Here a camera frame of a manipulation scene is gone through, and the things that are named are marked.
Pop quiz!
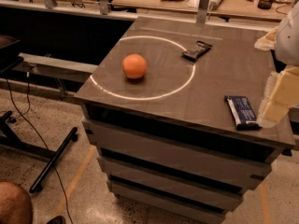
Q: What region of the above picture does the orange ball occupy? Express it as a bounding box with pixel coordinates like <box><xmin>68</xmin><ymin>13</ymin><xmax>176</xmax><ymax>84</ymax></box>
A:
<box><xmin>122</xmin><ymin>54</ymin><xmax>147</xmax><ymax>79</ymax></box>

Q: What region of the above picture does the black shoe tip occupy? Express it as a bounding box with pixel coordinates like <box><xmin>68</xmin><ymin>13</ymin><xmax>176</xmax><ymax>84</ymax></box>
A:
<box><xmin>46</xmin><ymin>216</ymin><xmax>65</xmax><ymax>224</ymax></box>

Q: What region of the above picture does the black rolling stand base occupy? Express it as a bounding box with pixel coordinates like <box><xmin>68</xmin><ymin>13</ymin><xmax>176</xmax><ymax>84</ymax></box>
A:
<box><xmin>0</xmin><ymin>111</ymin><xmax>78</xmax><ymax>193</ymax></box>

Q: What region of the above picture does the grey drawer cabinet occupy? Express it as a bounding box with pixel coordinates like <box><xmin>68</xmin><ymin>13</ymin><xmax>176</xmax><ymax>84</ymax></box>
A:
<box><xmin>77</xmin><ymin>17</ymin><xmax>294</xmax><ymax>224</ymax></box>

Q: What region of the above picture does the black floor cable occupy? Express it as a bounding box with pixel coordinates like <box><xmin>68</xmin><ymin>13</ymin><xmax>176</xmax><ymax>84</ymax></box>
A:
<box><xmin>4</xmin><ymin>66</ymin><xmax>75</xmax><ymax>224</ymax></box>

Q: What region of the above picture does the black round cup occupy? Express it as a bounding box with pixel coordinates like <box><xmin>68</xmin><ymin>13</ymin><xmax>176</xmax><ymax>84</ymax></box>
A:
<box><xmin>258</xmin><ymin>0</ymin><xmax>275</xmax><ymax>9</ymax></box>

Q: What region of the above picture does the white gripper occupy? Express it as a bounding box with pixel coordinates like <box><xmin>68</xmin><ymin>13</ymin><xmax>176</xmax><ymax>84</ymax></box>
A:
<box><xmin>254</xmin><ymin>2</ymin><xmax>299</xmax><ymax>128</ymax></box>

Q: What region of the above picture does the blue rxbar blueberry bar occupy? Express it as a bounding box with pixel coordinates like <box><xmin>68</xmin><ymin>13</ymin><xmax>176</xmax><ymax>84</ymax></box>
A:
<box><xmin>224</xmin><ymin>95</ymin><xmax>260</xmax><ymax>130</ymax></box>

